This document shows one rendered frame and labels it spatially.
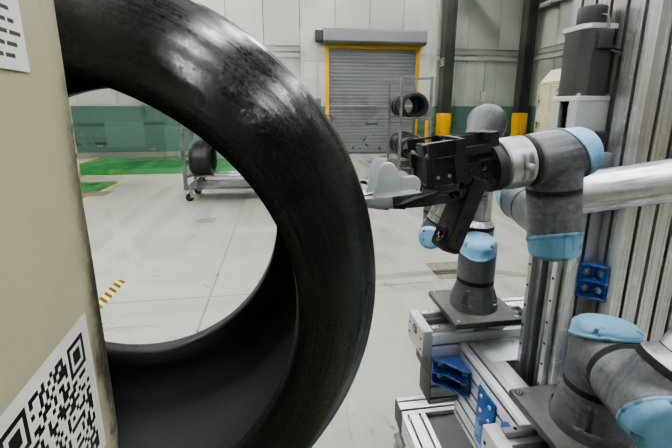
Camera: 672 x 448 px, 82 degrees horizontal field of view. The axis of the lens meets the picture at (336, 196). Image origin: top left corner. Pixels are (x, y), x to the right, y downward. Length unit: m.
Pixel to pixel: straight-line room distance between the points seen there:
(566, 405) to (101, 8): 0.97
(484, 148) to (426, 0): 12.13
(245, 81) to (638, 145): 0.88
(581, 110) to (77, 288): 0.99
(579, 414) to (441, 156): 0.63
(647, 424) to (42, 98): 0.80
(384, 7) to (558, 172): 11.72
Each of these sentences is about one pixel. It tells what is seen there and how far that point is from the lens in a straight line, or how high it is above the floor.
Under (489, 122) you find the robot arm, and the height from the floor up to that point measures 1.31.
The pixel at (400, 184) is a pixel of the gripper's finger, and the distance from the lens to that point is 0.51.
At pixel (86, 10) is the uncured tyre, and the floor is 1.41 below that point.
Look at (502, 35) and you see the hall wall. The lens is 13.52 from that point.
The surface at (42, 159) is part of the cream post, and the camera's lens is 0.19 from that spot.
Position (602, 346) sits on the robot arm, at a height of 0.93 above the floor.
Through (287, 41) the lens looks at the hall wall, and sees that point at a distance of 11.66.
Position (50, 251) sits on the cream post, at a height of 1.30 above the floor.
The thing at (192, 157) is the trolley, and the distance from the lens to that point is 5.93.
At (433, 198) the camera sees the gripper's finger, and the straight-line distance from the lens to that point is 0.50.
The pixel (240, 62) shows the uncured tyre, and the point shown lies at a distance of 0.32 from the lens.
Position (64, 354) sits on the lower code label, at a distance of 0.21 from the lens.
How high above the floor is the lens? 1.35
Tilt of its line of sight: 13 degrees down
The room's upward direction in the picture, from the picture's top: straight up
